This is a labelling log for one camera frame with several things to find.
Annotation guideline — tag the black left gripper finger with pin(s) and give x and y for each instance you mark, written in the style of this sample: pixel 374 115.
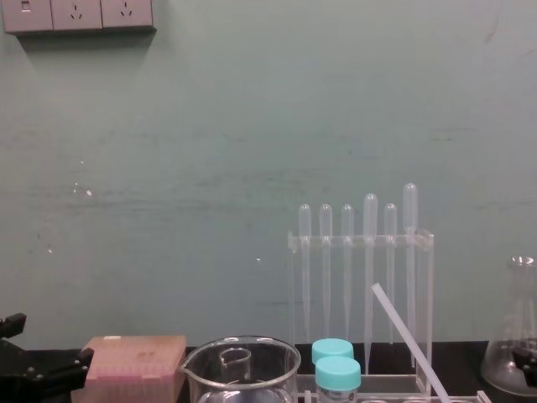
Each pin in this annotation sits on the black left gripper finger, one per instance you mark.
pixel 71 367
pixel 12 325

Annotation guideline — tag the small glass beaker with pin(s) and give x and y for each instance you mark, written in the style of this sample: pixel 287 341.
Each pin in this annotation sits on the small glass beaker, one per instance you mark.
pixel 235 363

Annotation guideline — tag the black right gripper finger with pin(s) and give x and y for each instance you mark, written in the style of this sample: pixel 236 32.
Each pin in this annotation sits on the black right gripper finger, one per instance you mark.
pixel 526 361

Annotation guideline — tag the vial with teal cap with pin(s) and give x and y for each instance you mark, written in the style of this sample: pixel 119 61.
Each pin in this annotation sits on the vial with teal cap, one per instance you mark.
pixel 337 373
pixel 331 348

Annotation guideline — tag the pink pipette tip box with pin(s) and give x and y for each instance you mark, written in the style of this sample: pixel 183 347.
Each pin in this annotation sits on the pink pipette tip box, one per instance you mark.
pixel 134 365

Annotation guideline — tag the clear acrylic tube holder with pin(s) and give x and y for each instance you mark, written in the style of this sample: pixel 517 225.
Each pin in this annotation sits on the clear acrylic tube holder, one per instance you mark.
pixel 398 399

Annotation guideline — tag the clear acrylic pipette rack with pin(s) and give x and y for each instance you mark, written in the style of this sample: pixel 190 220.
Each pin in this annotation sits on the clear acrylic pipette rack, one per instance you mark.
pixel 423 294

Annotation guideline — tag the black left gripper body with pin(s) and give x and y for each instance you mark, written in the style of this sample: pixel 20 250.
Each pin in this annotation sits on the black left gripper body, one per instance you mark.
pixel 17 378

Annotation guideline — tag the glass conical flask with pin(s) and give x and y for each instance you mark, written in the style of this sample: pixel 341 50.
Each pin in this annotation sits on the glass conical flask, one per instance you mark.
pixel 509 336

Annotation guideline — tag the large glass beaker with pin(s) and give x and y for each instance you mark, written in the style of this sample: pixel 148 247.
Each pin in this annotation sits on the large glass beaker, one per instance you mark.
pixel 277 378

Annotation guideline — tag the grey wall power outlet strip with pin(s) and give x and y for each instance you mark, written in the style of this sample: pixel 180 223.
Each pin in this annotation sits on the grey wall power outlet strip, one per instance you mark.
pixel 75 17

